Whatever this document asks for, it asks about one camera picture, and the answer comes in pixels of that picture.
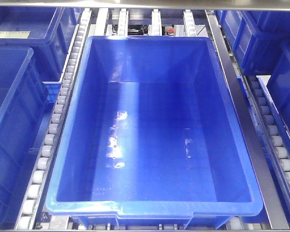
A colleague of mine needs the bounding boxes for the large blue plastic bin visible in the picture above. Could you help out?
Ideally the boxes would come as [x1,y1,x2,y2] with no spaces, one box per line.
[45,36,263,228]

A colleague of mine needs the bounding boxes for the left front blue bin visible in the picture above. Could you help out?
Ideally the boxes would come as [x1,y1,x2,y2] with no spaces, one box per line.
[0,46,47,225]

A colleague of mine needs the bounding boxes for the left rear blue bin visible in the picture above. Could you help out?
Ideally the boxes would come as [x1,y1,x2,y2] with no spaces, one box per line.
[0,6,82,82]

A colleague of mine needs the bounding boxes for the right rear blue bin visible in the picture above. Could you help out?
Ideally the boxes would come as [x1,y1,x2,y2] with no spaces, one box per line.
[215,10,290,75]

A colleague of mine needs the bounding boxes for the right white roller track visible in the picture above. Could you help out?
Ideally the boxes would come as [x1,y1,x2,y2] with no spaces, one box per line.
[243,76,290,219]

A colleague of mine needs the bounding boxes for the white roller track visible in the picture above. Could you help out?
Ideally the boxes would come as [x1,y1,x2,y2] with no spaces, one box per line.
[14,8,92,232]
[243,76,290,219]

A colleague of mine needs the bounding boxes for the left white roller track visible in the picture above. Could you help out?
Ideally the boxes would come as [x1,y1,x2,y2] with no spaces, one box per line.
[14,8,92,232]

